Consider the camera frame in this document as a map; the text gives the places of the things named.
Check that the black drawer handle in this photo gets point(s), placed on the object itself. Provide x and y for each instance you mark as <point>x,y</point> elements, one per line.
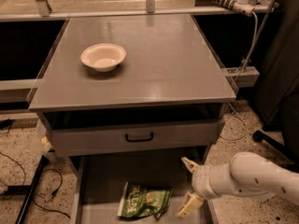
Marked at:
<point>138,139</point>

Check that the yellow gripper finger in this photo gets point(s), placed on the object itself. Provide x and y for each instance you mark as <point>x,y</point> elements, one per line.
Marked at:
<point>190,165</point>
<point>191,203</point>

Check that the white power strip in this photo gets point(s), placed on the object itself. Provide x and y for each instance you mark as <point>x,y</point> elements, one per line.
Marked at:
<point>239,6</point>

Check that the white paper bowl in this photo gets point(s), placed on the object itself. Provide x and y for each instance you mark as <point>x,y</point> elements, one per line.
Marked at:
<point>103,57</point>

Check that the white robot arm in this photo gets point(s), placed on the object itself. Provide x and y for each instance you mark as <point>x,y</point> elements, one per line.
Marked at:
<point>246,175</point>

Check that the black metal floor bar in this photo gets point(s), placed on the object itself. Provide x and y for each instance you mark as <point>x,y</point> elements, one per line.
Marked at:
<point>32,188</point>

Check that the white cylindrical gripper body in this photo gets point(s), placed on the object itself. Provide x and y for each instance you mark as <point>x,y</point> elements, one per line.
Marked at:
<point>199,180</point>

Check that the grey top drawer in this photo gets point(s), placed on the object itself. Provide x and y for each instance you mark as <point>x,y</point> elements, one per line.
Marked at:
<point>111,139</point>

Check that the green jalapeno chip bag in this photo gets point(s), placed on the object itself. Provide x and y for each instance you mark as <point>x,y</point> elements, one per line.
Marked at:
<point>142,201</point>

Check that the grey drawer cabinet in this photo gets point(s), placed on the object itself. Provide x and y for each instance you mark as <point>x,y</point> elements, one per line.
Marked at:
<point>168,75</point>

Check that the aluminium frame rail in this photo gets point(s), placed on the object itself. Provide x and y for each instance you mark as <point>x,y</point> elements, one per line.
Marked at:
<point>56,16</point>

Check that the open grey middle drawer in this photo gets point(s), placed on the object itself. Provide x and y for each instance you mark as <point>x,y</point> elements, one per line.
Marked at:
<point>101,179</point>

